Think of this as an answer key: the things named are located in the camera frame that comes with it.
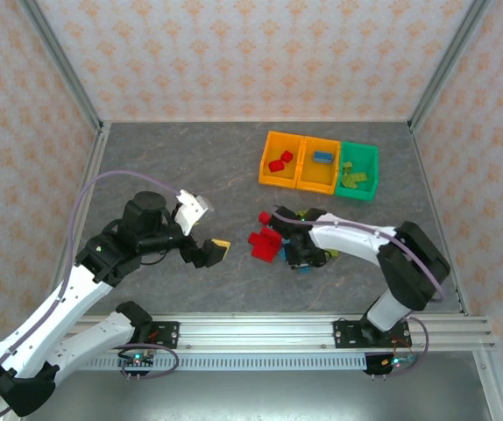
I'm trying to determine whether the orange plastic bin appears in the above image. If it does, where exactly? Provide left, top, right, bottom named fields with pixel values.
left=258, top=130, right=306, bottom=190
left=295, top=135, right=343, bottom=196

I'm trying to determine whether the green plastic bin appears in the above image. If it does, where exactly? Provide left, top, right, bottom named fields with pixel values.
left=334, top=139, right=380, bottom=203

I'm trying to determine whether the circuit board with LED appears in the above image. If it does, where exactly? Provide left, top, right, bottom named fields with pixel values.
left=362, top=352, right=418, bottom=378
left=117, top=350, right=156, bottom=379

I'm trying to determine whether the grey metal sheet panel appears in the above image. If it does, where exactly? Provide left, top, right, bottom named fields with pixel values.
left=27, top=370, right=498, bottom=421

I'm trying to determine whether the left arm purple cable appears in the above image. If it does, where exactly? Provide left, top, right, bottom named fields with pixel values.
left=0, top=170, right=182, bottom=418

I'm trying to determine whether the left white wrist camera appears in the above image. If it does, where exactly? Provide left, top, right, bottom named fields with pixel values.
left=175, top=189, right=212, bottom=236

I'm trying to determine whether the aluminium table side rail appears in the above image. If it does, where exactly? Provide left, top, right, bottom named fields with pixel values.
left=52, top=122, right=113, bottom=308
left=407, top=124, right=472, bottom=317

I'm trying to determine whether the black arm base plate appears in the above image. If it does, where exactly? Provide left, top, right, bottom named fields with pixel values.
left=115, top=321, right=181, bottom=350
left=332, top=318, right=413, bottom=350

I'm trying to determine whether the wide aluminium base rail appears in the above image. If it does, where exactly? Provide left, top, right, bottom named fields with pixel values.
left=17, top=311, right=498, bottom=352

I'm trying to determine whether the grey slotted cable duct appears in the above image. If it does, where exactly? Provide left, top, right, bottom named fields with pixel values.
left=75, top=354, right=369, bottom=373

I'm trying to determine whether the aluminium frame post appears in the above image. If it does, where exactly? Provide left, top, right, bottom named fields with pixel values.
left=407, top=0, right=494, bottom=134
left=17, top=0, right=112, bottom=135

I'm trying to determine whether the aluminium lower frame rail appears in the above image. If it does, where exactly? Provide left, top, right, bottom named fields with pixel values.
left=472, top=350, right=503, bottom=421

